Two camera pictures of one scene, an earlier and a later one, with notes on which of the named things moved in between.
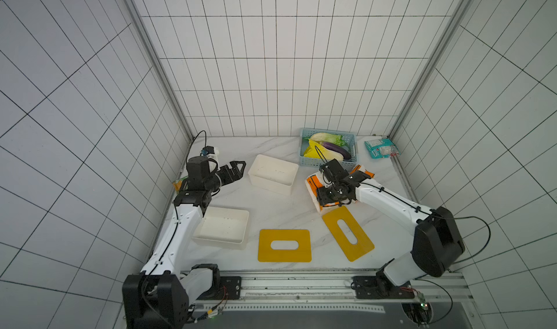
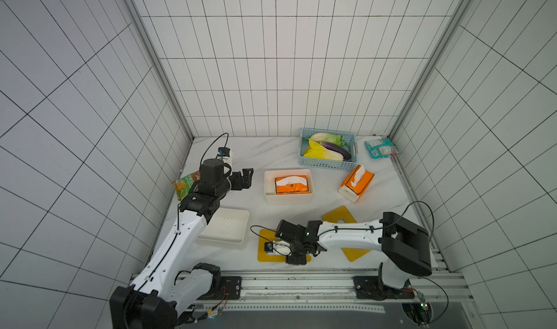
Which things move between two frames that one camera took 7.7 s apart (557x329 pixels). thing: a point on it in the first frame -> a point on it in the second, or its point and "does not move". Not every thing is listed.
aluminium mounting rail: (319, 292) does not move
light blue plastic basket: (349, 138) does not move
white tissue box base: (274, 174) -> (272, 199)
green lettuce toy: (328, 138) does not move
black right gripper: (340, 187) -> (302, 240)
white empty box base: (223, 225) does not move
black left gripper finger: (235, 168) -> (247, 174)
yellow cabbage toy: (317, 150) does not move
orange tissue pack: (315, 181) -> (291, 185)
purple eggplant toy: (338, 148) does not move
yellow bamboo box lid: (302, 254) does not move
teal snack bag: (382, 148) does not move
